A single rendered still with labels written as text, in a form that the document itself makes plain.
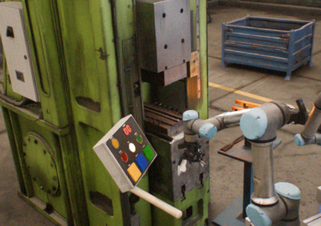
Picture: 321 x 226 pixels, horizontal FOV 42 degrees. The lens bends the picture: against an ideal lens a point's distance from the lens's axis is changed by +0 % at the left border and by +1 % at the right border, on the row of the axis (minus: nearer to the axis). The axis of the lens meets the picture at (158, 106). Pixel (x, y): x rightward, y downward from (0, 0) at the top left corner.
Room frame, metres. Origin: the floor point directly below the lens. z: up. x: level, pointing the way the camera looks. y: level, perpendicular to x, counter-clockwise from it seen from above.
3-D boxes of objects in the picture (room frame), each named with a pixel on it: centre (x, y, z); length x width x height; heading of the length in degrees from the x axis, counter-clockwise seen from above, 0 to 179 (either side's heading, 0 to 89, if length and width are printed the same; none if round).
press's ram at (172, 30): (2.57, -0.01, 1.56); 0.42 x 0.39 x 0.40; 44
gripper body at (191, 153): (1.86, -0.16, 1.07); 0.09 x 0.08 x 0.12; 26
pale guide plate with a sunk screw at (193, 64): (2.70, -0.26, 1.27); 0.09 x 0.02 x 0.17; 134
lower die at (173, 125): (2.54, 0.03, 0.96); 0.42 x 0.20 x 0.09; 44
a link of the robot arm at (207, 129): (1.80, -0.23, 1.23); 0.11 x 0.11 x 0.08; 34
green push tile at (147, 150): (1.98, 0.07, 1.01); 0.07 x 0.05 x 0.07; 159
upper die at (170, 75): (2.54, 0.03, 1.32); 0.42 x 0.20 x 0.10; 44
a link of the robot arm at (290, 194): (1.53, -0.54, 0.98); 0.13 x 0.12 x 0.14; 124
